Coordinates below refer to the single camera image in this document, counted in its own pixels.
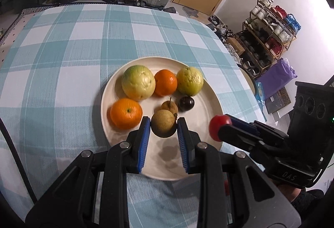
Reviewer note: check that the shoe rack with shoes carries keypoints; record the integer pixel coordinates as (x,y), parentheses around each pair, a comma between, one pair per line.
(266,34)

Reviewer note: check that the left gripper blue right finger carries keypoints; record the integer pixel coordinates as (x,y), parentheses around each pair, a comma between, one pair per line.
(187,141)

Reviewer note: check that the dark purple cherry tomato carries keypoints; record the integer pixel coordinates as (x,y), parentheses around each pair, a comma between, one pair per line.
(186,103)

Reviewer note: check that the large yellow guava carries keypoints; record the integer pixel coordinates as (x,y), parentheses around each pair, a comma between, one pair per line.
(190,81)

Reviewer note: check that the teal checkered tablecloth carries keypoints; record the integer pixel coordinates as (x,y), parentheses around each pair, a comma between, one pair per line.
(56,69)

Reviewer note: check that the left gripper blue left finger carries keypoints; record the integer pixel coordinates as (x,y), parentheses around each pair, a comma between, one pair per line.
(138,140)

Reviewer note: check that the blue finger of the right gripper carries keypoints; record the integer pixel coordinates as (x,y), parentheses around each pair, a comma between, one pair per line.
(239,123)
(244,137)

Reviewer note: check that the cream enamel bin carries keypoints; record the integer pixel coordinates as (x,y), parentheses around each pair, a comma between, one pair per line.
(250,80)

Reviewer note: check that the red cherry tomato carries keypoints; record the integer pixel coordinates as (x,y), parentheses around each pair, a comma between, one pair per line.
(216,123)
(226,186)

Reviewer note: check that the blue plastic bag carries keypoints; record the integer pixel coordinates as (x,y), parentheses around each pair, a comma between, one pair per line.
(259,95)

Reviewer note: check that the orange mandarin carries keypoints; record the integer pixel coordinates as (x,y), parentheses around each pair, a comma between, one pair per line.
(125,114)
(166,83)

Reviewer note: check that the brown longan fruit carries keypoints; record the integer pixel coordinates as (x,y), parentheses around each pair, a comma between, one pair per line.
(163,123)
(171,106)

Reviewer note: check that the small yellow guava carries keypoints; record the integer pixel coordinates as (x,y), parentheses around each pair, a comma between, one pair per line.
(138,83)

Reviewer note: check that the person's right hand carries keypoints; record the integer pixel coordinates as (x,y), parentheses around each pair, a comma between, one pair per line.
(289,192)

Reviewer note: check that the purple plastic bag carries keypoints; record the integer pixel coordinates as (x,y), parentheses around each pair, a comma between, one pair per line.
(276,77)

